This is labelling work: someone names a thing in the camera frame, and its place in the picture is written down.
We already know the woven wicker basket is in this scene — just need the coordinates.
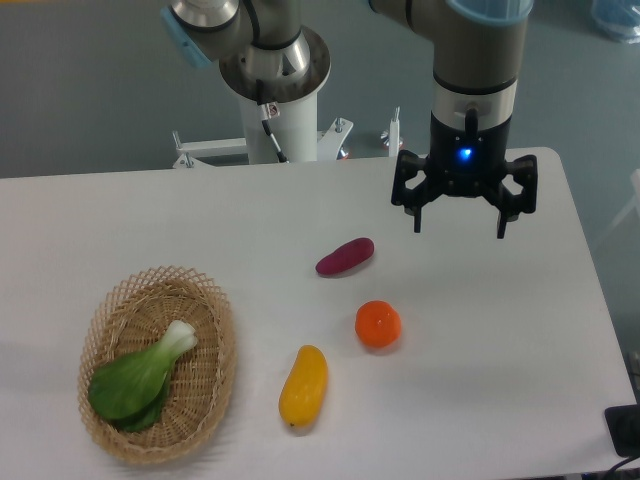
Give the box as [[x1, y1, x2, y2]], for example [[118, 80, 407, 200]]
[[78, 266, 237, 465]]

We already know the purple sweet potato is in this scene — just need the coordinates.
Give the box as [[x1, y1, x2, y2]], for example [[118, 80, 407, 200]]
[[315, 237, 375, 276]]

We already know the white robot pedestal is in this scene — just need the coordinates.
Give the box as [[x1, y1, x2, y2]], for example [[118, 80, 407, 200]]
[[171, 92, 403, 169]]

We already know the yellow mango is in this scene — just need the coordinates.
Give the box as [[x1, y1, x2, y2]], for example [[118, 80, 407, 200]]
[[278, 345, 329, 428]]

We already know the blue bag in corner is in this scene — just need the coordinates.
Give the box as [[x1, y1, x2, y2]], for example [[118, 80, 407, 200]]
[[591, 0, 639, 44]]

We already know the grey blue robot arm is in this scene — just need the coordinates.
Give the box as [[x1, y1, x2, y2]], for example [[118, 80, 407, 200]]
[[161, 1, 538, 233]]

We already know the orange fruit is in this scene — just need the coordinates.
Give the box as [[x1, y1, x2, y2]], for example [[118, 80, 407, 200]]
[[354, 300, 402, 348]]

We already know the black device at edge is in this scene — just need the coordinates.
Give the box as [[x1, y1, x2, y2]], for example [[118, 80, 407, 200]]
[[604, 404, 640, 457]]

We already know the green bok choy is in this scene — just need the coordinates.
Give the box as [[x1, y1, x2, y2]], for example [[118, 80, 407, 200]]
[[88, 320, 197, 432]]

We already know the black base cable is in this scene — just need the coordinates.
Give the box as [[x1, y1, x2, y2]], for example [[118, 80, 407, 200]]
[[255, 79, 291, 164]]

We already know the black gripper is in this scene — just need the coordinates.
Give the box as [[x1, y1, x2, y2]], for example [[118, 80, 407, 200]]
[[391, 115, 537, 239]]

